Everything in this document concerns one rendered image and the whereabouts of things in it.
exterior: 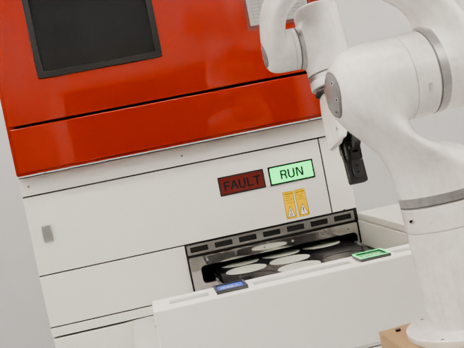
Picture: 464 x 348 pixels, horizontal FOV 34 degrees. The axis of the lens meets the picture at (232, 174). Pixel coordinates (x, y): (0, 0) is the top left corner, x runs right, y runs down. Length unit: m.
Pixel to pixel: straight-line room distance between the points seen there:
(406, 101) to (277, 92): 0.87
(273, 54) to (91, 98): 0.62
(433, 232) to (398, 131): 0.15
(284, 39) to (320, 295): 0.45
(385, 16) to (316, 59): 2.27
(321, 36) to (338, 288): 0.44
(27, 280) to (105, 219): 1.58
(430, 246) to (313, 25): 0.50
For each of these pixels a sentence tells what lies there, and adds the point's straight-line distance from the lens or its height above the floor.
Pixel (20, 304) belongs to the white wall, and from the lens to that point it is 3.47.
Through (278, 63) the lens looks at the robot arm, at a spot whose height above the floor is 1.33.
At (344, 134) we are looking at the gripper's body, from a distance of 1.32.
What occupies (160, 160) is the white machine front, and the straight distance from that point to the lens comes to 1.89.
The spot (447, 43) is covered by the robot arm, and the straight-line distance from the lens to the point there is 1.07.
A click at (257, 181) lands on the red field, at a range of 1.91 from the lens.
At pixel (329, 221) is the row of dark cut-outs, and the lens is 1.96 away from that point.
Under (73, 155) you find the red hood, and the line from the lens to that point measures 1.84.
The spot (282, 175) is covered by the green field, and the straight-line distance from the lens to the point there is 1.92.
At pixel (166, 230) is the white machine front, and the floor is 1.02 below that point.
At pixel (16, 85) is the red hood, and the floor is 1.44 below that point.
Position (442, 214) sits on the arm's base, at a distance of 1.05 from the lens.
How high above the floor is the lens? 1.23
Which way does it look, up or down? 3 degrees down
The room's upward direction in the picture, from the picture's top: 11 degrees counter-clockwise
